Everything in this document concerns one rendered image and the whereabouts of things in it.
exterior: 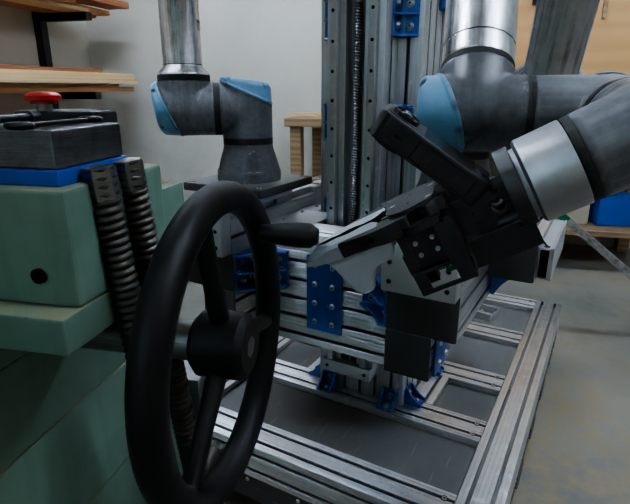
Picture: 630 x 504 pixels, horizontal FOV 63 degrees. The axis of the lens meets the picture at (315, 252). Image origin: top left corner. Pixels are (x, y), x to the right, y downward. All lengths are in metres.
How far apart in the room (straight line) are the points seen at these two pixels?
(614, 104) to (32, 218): 0.44
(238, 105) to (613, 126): 0.88
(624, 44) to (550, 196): 3.40
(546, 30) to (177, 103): 0.73
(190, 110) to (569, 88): 0.83
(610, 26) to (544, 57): 2.89
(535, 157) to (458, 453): 0.99
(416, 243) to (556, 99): 0.19
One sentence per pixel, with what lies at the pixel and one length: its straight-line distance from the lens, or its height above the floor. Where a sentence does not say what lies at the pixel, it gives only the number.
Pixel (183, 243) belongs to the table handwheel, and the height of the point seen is 0.93.
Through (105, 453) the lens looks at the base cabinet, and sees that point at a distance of 0.68.
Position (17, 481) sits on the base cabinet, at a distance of 0.57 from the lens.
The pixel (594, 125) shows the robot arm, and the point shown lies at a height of 1.00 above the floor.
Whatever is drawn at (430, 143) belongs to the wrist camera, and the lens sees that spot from 0.45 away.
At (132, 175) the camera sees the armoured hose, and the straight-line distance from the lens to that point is 0.45.
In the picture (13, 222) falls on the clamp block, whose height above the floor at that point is 0.93.
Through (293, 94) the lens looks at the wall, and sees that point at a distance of 3.89.
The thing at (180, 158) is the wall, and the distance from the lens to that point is 4.30.
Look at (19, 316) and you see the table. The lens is 0.44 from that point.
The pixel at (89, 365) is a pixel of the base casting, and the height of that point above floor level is 0.74.
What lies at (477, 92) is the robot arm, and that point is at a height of 1.02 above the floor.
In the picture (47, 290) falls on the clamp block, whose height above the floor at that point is 0.88.
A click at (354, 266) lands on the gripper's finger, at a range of 0.49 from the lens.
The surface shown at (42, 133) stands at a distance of 0.42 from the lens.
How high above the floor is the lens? 1.03
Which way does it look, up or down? 18 degrees down
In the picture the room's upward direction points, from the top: straight up
